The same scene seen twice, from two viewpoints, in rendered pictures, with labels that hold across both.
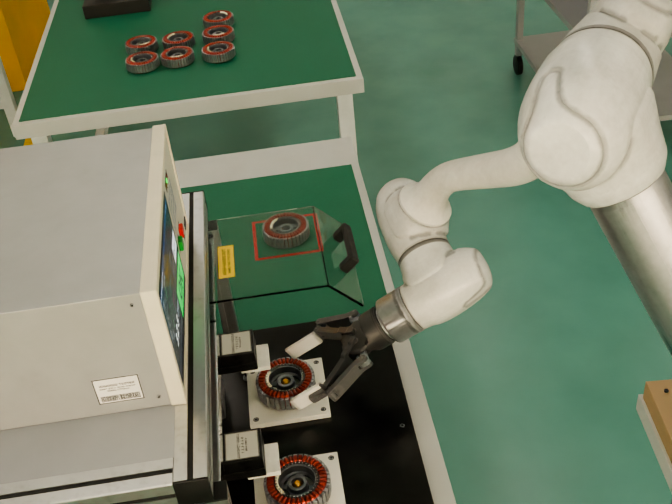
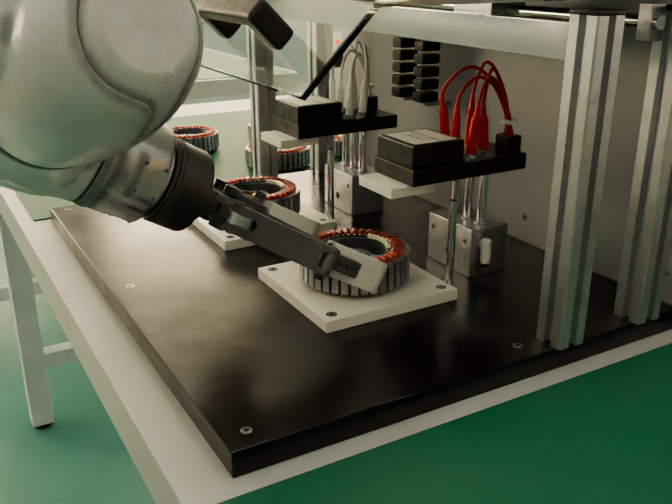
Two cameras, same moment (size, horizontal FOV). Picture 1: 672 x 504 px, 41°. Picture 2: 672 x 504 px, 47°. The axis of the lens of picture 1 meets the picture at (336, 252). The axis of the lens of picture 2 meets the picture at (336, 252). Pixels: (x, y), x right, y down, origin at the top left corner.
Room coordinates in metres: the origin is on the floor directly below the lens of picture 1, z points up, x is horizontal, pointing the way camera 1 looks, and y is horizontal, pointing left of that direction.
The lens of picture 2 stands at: (1.84, -0.22, 1.09)
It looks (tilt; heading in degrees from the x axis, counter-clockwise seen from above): 21 degrees down; 154
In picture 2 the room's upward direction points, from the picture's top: straight up
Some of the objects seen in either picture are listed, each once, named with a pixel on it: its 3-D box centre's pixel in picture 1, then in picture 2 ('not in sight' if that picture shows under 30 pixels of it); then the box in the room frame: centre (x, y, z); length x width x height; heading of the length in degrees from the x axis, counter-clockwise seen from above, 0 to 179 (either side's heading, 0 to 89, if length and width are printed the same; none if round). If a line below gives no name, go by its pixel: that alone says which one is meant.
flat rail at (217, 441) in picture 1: (214, 347); (377, 18); (1.07, 0.21, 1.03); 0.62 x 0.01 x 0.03; 4
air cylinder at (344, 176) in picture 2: not in sight; (353, 186); (0.95, 0.25, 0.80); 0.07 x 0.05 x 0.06; 4
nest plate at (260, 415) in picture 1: (287, 392); (354, 282); (1.20, 0.12, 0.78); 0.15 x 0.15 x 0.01; 4
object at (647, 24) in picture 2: not in sight; (434, 4); (1.07, 0.29, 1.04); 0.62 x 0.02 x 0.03; 4
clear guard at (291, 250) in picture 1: (263, 264); (406, 26); (1.27, 0.13, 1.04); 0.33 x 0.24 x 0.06; 94
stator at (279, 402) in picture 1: (285, 383); (354, 260); (1.20, 0.12, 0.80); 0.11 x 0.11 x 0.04
